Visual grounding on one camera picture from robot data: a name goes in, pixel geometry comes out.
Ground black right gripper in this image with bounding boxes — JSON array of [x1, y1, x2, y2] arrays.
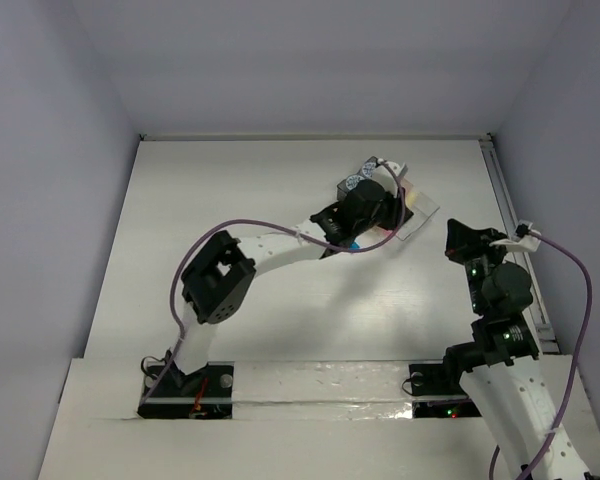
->
[[445, 217, 512, 313]]

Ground blue paint jar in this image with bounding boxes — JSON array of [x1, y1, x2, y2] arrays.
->
[[344, 174, 362, 191], [359, 157, 378, 179]]

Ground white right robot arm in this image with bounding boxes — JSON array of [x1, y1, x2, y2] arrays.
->
[[440, 219, 593, 479]]

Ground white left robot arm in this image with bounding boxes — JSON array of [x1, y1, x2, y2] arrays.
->
[[163, 179, 407, 395]]

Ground dark grey transparent container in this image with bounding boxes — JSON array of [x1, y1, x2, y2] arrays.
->
[[336, 156, 379, 201]]

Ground clear transparent container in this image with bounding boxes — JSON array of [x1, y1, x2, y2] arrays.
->
[[397, 188, 439, 241]]

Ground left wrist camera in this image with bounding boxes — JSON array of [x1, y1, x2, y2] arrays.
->
[[372, 158, 408, 197]]

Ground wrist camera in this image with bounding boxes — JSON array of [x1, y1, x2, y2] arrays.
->
[[372, 158, 408, 197], [490, 221, 541, 253]]

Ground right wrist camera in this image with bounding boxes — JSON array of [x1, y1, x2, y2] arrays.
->
[[490, 221, 541, 253]]

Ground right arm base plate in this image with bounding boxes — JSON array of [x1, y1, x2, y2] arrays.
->
[[401, 362, 481, 419]]

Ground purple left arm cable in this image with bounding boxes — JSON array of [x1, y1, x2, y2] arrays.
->
[[142, 159, 412, 406]]

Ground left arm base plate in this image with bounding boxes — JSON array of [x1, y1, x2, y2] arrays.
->
[[137, 363, 234, 420]]

